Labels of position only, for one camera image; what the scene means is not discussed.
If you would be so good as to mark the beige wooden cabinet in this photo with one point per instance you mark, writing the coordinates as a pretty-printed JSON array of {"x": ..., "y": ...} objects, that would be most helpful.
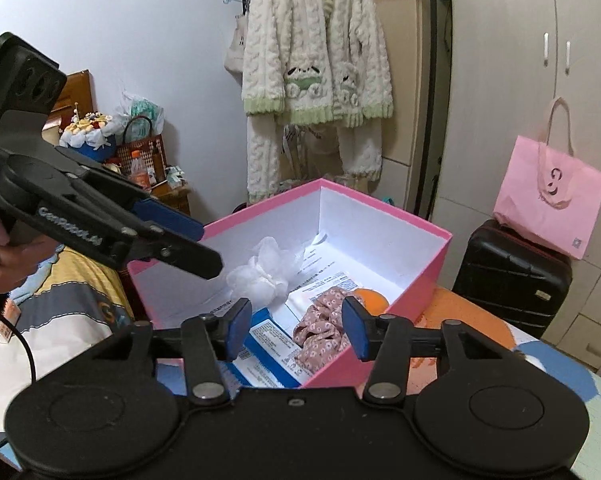
[{"x": 410, "y": 60}]

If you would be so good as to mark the patchwork bed sheet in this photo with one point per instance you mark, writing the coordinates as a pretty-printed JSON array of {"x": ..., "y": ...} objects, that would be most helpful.
[{"x": 555, "y": 370}]

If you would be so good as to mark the orange drink bottle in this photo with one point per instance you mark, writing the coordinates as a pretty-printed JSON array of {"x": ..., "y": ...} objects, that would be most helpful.
[{"x": 140, "y": 172}]

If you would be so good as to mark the blue packet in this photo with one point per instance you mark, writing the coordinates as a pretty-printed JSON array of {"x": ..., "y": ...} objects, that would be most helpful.
[{"x": 270, "y": 340}]

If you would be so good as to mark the orange makeup sponge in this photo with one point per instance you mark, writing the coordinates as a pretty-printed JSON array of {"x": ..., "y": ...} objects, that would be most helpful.
[{"x": 373, "y": 300}]

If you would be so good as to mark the beige canvas tote bag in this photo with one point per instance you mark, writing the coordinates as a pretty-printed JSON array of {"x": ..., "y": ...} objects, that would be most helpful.
[{"x": 235, "y": 45}]

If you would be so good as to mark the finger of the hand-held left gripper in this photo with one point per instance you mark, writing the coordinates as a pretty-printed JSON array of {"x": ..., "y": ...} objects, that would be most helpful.
[
  {"x": 170, "y": 220},
  {"x": 195, "y": 262}
]

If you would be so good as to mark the wooden headboard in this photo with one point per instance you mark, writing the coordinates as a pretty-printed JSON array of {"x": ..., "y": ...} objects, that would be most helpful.
[{"x": 73, "y": 95}]

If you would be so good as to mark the teal plastic bag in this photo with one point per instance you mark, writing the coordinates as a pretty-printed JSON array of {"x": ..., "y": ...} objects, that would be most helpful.
[{"x": 386, "y": 200}]

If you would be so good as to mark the clear plastic bag of packs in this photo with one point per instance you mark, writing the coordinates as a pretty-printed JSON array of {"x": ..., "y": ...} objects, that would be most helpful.
[{"x": 143, "y": 110}]

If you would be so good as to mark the black suitcase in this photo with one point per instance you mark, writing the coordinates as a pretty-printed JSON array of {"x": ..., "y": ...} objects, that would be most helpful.
[{"x": 505, "y": 280}]

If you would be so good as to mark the white fleece jacket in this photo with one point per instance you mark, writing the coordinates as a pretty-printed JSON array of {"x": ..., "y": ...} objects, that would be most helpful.
[{"x": 305, "y": 35}]

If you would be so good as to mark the white printed paper sheet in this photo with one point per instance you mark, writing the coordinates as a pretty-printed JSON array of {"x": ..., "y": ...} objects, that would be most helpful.
[{"x": 325, "y": 272}]

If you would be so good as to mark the pink tote bag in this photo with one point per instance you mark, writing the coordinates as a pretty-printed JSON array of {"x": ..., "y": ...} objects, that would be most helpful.
[{"x": 545, "y": 200}]

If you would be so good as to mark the brown woven basket bag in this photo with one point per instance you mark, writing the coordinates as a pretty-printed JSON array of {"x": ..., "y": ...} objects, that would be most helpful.
[{"x": 153, "y": 152}]

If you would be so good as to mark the pink storage box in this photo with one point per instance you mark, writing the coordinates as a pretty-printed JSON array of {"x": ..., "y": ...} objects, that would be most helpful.
[{"x": 380, "y": 220}]

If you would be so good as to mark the yellow grey white quilt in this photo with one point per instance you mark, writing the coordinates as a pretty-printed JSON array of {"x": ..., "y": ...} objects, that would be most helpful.
[{"x": 80, "y": 300}]

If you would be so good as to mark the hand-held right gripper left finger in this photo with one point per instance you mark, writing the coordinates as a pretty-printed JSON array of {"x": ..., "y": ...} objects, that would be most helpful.
[{"x": 240, "y": 327}]

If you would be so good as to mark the white fleece pants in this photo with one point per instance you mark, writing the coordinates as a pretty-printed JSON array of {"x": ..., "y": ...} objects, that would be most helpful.
[{"x": 260, "y": 160}]

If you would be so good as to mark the pink floral scrunchie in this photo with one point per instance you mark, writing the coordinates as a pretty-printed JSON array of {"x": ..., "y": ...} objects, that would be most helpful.
[{"x": 320, "y": 325}]

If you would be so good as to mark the wooden nightstand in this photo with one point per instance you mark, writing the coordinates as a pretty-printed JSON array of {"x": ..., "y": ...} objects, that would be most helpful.
[{"x": 178, "y": 202}]

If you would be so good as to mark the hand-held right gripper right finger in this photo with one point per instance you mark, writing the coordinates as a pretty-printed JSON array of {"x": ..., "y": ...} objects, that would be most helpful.
[{"x": 353, "y": 330}]

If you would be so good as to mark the grey wooden wardrobe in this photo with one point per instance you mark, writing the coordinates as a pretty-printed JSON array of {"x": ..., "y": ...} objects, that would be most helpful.
[{"x": 530, "y": 85}]

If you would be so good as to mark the person's left hand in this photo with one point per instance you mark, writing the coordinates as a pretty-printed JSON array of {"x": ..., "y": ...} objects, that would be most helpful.
[{"x": 10, "y": 265}]

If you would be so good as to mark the crochet flower bouquet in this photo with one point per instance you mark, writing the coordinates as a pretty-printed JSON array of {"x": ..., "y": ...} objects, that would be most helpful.
[{"x": 88, "y": 132}]

